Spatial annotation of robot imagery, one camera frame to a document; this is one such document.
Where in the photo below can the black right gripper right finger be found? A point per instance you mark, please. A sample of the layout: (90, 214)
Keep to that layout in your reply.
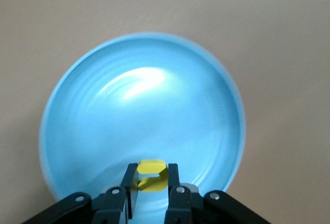
(180, 206)

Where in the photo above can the yellow letter u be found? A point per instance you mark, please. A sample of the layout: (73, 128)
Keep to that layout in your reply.
(152, 166)

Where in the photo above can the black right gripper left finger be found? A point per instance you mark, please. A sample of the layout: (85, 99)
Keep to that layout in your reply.
(111, 206)

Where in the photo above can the blue plate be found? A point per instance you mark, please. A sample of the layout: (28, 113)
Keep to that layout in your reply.
(144, 120)

